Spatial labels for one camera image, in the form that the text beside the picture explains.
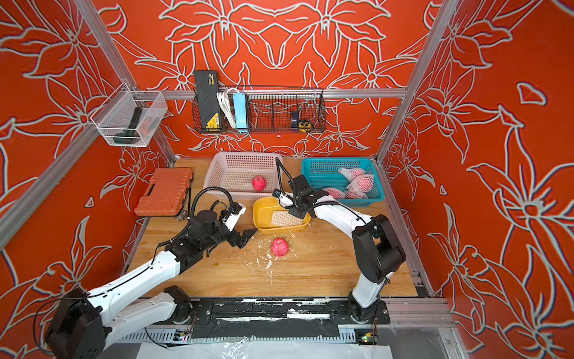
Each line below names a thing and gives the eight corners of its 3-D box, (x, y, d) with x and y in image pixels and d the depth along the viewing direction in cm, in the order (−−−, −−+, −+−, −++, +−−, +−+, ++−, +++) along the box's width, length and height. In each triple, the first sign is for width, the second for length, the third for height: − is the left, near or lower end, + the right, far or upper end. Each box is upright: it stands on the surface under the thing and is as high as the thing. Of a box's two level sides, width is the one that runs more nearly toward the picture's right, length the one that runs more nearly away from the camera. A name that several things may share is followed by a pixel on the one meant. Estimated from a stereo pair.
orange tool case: (138, 217, 98) (133, 211, 94) (160, 174, 114) (155, 167, 111) (179, 217, 98) (175, 211, 94) (194, 174, 114) (191, 167, 111)
